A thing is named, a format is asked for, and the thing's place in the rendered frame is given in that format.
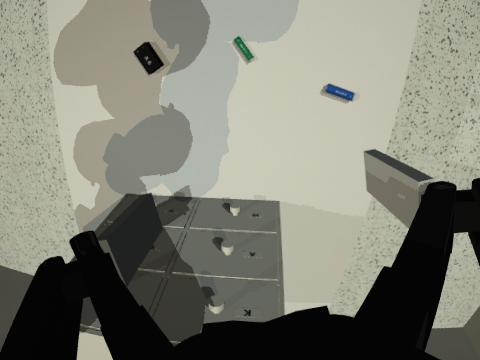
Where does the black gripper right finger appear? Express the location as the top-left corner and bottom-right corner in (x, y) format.
(320, 149), (480, 360)

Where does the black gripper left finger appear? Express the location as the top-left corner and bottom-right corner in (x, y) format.
(0, 193), (187, 360)

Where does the black nine-volt battery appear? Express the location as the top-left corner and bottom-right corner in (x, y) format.
(133, 42), (164, 74)

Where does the blue battery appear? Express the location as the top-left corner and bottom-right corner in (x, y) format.
(325, 84), (356, 101)

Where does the green aaa battery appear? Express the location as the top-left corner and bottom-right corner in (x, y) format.
(234, 36), (255, 62)

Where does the small grey chest of drawers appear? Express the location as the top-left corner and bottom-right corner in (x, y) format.
(77, 194), (285, 360)

